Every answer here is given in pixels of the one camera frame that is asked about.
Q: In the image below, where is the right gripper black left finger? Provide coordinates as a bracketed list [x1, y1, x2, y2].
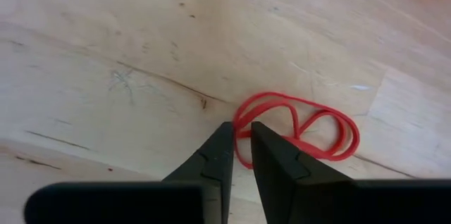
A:
[23, 121, 235, 224]

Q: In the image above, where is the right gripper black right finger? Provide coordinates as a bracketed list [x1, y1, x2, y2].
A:
[250, 121, 451, 224]

